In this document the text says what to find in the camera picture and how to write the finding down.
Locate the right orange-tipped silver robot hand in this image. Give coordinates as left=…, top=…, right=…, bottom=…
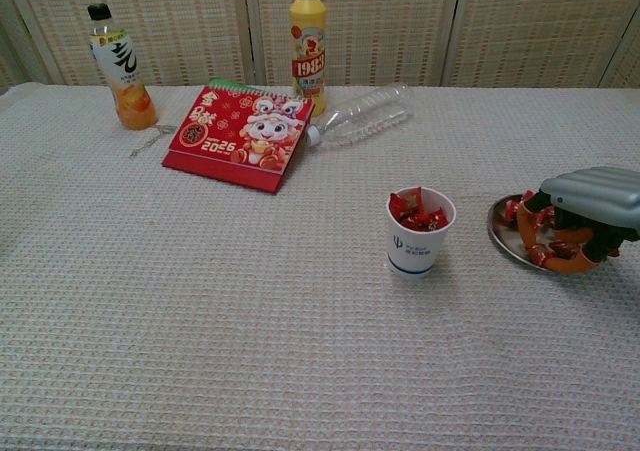
left=516, top=165, right=640, bottom=276

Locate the round metal plate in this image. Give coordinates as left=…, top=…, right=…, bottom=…
left=487, top=193, right=566, bottom=274

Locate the white paper cup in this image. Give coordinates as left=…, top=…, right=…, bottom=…
left=385, top=185, right=457, bottom=279

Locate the clear empty plastic bottle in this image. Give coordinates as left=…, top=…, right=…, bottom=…
left=305, top=82, right=415, bottom=148

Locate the beige woven folding screen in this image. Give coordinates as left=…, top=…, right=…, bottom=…
left=0, top=0, right=640, bottom=90

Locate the yellow detergent bottle green cap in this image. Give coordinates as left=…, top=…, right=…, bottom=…
left=289, top=0, right=329, bottom=118

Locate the red 2026 desk calendar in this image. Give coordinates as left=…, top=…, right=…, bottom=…
left=161, top=77, right=316, bottom=195

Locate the white waffle tablecloth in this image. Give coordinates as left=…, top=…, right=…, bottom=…
left=0, top=81, right=640, bottom=451

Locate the orange juice bottle black cap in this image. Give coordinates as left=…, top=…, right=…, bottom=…
left=87, top=3, right=159, bottom=131

